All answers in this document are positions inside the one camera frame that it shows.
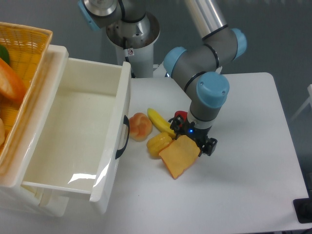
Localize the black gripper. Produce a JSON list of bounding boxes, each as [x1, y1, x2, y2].
[[170, 116, 218, 156]]

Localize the orange toy bread slice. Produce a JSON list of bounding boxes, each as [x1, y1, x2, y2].
[[159, 135, 201, 179]]

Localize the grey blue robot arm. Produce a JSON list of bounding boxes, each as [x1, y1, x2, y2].
[[78, 0, 247, 155]]

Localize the round toy bread roll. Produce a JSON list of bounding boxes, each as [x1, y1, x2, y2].
[[129, 113, 153, 142]]

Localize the red toy bell pepper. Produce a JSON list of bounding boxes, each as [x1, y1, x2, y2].
[[168, 111, 187, 127]]

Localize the yellow toy banana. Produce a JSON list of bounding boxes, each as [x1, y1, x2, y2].
[[147, 108, 176, 139]]

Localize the yellow toy bell pepper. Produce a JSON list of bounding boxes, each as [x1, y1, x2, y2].
[[146, 132, 173, 158]]

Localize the white plastic drawer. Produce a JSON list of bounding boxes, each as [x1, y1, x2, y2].
[[23, 58, 131, 214]]

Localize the black device at edge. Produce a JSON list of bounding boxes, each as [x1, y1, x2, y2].
[[293, 198, 312, 224]]

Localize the orange woven basket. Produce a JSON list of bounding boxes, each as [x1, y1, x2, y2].
[[0, 22, 53, 164]]

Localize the white drawer cabinet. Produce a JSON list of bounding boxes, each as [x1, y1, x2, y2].
[[0, 45, 69, 216]]

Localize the green toy vegetable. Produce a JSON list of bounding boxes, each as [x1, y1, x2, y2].
[[0, 45, 10, 65]]

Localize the black drawer handle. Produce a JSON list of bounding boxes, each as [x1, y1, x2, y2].
[[115, 115, 130, 159]]

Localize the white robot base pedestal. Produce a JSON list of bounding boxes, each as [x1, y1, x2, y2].
[[106, 12, 160, 78]]

